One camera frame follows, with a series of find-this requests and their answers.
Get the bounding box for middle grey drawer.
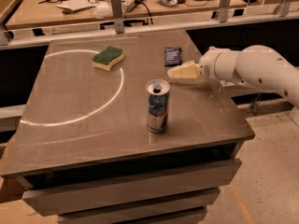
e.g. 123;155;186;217
58;188;220;224

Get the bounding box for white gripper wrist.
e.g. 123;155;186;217
167;47;241;81

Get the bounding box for bottom grey drawer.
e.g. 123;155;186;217
115;206;208;224

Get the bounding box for top grey drawer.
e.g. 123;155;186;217
22;159;241;216

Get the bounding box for grey drawer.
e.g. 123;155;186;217
22;159;241;216
58;188;220;224
115;206;208;224

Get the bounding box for metal bracket post centre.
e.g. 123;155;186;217
110;0;124;34

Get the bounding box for metal bracket post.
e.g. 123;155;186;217
216;0;231;22
110;0;124;34

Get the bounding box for dark blue rxbar wrapper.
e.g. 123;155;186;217
164;47;182;66

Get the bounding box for green and yellow sponge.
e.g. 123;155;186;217
93;46;123;71

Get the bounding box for red bull energy drink can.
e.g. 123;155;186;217
146;79;170;133

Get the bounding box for white paper sheets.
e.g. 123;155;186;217
57;0;95;11

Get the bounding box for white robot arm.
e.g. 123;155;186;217
167;45;299;109

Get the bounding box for metal bracket post right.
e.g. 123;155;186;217
216;0;231;22

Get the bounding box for aluminium frame rail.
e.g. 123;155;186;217
0;2;299;50

